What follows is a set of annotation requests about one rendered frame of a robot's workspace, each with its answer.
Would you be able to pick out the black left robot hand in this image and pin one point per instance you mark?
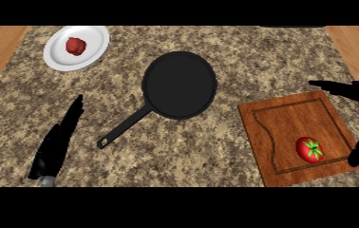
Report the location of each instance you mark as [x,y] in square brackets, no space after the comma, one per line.
[56,143]

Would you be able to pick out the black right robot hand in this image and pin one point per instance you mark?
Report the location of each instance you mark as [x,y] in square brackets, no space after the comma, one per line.
[343,88]

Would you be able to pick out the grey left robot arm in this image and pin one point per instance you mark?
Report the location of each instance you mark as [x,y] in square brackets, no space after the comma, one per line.
[46,181]

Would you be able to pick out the brown wooden cutting board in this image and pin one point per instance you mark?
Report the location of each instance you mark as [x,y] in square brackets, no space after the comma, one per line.
[299,140]

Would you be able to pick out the red tomato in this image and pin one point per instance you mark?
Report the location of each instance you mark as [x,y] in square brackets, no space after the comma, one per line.
[309,149]

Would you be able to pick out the black frying pan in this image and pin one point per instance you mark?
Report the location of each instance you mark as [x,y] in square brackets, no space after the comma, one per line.
[179,85]

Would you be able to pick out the white plate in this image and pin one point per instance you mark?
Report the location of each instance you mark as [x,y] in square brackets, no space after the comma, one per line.
[74,49]

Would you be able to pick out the dark red food piece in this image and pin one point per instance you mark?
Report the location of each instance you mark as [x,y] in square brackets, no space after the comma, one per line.
[76,46]

